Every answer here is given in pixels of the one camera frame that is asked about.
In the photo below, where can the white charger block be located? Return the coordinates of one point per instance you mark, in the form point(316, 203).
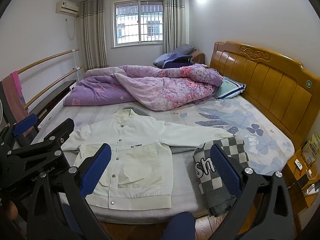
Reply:
point(309, 173)

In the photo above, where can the barred window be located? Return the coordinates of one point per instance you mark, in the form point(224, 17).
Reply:
point(138, 22)

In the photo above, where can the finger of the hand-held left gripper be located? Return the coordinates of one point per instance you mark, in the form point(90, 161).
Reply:
point(55, 132)
point(25, 127)

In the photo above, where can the white rail post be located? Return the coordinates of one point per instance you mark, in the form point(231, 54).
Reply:
point(75, 62)

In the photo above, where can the purple floral quilt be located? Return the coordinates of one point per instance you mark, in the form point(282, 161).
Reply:
point(162, 87)

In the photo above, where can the dark blue folded bedding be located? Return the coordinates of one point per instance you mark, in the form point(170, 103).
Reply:
point(170, 60)

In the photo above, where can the grey hoodie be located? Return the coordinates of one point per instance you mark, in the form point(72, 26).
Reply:
point(136, 110)

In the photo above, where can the wooden bed headboard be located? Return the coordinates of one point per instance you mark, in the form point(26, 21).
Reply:
point(262, 80)

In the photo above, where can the grey white checkered sweater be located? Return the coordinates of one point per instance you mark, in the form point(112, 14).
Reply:
point(203, 183)

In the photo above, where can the person's left hand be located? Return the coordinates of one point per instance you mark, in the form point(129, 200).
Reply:
point(11, 209)

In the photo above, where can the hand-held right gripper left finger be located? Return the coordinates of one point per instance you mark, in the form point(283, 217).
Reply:
point(96, 172)

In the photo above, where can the person's right leg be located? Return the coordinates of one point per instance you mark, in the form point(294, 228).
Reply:
point(180, 226)

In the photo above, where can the white round-dial device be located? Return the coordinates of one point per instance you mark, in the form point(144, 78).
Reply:
point(298, 164)

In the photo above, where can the grey pillow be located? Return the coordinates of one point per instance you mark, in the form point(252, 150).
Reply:
point(186, 48)

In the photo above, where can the white button jacket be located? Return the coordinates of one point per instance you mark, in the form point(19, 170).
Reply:
point(140, 170)

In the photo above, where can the yellow green packet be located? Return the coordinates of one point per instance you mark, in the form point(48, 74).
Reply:
point(310, 148)

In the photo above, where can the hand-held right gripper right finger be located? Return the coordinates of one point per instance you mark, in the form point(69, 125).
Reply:
point(226, 170)

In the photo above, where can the white air conditioner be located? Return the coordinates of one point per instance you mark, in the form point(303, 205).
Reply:
point(66, 8)

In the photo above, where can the white standing fan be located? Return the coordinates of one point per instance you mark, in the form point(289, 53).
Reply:
point(2, 110)

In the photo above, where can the blue striped pillow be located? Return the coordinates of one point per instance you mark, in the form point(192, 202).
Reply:
point(230, 87)

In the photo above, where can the grey beige curtain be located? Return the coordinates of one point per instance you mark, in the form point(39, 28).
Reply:
point(175, 20)
point(95, 35)

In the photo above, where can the wooden nightstand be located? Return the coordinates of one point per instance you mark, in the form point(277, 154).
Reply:
point(295, 195)

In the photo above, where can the wooden wall rail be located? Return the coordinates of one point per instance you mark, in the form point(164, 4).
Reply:
point(57, 85)
point(50, 58)

